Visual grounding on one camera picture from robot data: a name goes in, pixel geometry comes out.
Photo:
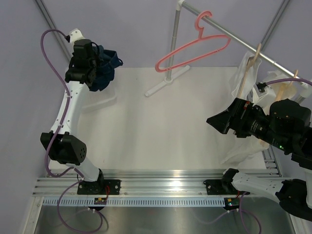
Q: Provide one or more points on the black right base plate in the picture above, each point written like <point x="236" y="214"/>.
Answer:
<point x="216" y="187"/>

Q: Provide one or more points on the beige hanger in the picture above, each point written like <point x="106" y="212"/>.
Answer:
<point x="251" y="61"/>
<point x="282" y="89"/>

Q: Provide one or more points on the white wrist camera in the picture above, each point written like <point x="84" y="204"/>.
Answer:
<point x="74" y="36"/>
<point x="263" y="93"/>

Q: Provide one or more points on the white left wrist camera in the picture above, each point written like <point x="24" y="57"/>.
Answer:
<point x="74" y="36"/>

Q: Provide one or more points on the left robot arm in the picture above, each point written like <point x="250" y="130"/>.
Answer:
<point x="61" y="143"/>

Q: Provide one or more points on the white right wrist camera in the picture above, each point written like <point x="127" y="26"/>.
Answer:
<point x="263" y="93"/>

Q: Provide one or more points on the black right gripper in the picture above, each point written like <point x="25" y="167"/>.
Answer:
<point x="241" y="109"/>

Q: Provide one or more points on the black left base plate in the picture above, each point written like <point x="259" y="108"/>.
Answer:
<point x="110" y="186"/>

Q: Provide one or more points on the silver clothes rack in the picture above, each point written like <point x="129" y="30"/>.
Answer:
<point x="174" y="71"/>

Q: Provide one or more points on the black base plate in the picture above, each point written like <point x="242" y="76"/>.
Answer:
<point x="216" y="187"/>
<point x="110" y="186"/>

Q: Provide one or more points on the dark blue denim skirt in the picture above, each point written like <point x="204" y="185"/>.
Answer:
<point x="105" y="72"/>

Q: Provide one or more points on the aluminium mounting rail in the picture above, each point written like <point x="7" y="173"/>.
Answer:
<point x="166" y="183"/>

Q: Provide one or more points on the white plastic basket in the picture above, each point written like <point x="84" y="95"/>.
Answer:
<point x="100" y="99"/>

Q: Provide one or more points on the white satin garment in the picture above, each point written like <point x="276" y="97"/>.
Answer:
<point x="240" y="81"/>

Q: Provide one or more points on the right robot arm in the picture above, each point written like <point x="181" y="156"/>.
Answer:
<point x="286" y="128"/>

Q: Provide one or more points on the white slotted cable duct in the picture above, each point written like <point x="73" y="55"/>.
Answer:
<point x="135" y="201"/>

